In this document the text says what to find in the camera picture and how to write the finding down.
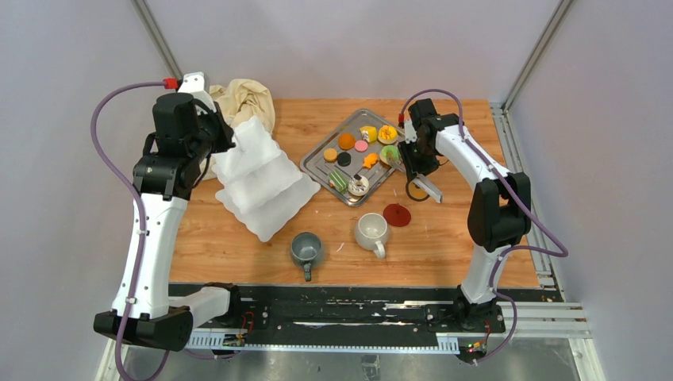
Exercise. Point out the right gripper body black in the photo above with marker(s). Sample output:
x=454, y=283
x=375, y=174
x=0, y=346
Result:
x=424, y=158

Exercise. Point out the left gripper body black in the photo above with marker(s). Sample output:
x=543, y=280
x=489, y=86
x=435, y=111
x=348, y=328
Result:
x=201, y=144

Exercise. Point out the green frosted donut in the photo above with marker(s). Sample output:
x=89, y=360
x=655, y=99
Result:
x=389, y=154

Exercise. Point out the metal tongs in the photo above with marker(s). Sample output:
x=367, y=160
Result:
x=421, y=181

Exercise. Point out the white three-tier dessert stand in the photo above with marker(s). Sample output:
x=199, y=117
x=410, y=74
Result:
x=262, y=187

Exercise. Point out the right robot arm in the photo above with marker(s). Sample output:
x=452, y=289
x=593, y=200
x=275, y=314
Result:
x=497, y=218

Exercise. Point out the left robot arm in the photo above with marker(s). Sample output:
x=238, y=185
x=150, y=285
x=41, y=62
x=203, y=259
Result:
x=142, y=312

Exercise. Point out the yellow orange fruit tart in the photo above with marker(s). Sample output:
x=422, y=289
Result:
x=387, y=134

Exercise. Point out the orange fish pastry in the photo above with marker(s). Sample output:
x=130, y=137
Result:
x=370, y=160

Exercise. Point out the yellow bear face coaster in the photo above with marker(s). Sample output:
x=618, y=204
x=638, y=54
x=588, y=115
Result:
x=416, y=193

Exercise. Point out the yellow cake cube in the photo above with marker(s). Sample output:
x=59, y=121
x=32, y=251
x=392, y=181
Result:
x=369, y=133

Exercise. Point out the beige crumpled cloth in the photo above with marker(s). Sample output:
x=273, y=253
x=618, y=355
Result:
x=246, y=106

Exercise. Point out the pink macaron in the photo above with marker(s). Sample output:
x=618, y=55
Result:
x=361, y=146

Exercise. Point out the stainless steel tray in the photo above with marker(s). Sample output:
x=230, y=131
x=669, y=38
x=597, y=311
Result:
x=318, y=170

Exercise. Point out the white chocolate donut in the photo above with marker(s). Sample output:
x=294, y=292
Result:
x=358, y=186

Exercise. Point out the orange round cake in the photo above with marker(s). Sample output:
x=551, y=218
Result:
x=346, y=141

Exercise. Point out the black round cookie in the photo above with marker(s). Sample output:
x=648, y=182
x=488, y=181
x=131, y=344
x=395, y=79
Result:
x=344, y=159

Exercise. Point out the red round coaster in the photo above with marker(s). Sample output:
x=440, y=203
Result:
x=397, y=215

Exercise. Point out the green layered cake slice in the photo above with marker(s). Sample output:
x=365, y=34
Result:
x=338, y=181

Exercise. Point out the small orange cookie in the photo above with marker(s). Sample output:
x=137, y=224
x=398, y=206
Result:
x=330, y=155

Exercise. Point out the white ceramic mug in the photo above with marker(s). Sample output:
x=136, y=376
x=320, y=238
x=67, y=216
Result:
x=372, y=233

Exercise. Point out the grey ceramic mug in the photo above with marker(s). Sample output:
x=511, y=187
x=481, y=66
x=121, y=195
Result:
x=307, y=252

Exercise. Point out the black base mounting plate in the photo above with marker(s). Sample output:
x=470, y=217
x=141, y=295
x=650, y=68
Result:
x=348, y=317

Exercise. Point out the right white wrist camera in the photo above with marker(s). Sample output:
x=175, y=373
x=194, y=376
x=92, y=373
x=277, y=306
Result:
x=409, y=133

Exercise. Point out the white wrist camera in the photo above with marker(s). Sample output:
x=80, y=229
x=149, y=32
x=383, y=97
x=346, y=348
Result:
x=196, y=84
x=409, y=133

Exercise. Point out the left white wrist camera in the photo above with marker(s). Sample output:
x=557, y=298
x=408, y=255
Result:
x=196, y=84

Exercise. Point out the left aluminium frame post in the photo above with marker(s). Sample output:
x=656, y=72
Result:
x=155, y=34

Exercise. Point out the aluminium frame post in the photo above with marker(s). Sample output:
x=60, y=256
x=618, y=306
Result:
x=548, y=33
x=155, y=34

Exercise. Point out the right aluminium frame post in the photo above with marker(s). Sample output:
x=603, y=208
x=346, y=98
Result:
x=548, y=33

